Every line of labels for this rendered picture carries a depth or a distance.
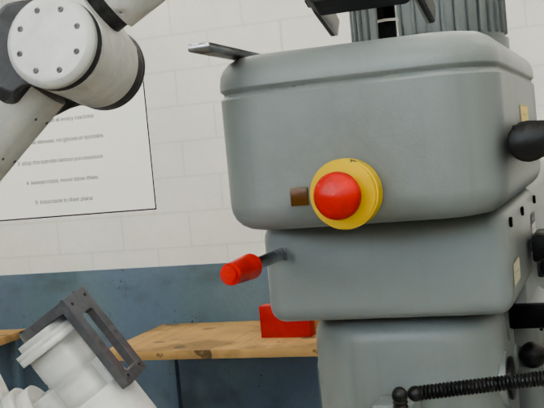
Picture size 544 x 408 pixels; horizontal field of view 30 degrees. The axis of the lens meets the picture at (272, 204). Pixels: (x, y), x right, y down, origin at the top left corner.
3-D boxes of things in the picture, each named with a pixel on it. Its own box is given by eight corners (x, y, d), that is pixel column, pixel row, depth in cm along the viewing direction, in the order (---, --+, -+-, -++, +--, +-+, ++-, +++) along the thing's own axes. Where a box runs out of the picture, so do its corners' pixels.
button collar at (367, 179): (380, 227, 85) (375, 155, 84) (312, 231, 87) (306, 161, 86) (386, 225, 87) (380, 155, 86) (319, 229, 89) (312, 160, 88)
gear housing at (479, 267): (517, 316, 93) (508, 208, 93) (267, 325, 101) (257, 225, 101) (542, 265, 125) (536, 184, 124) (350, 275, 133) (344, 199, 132)
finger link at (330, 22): (340, 15, 110) (320, -19, 105) (337, 40, 109) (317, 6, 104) (326, 18, 111) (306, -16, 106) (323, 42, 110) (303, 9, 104)
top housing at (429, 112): (506, 217, 83) (490, 21, 83) (212, 235, 92) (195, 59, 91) (545, 182, 128) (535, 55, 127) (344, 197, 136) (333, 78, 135)
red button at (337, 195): (359, 219, 82) (355, 170, 82) (312, 223, 84) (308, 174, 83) (369, 215, 85) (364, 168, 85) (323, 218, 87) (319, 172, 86)
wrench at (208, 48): (220, 48, 84) (219, 38, 84) (176, 54, 85) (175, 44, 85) (296, 65, 107) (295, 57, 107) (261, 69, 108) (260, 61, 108)
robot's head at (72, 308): (57, 439, 82) (122, 392, 79) (-8, 355, 82) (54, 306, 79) (92, 405, 88) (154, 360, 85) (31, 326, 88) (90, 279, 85)
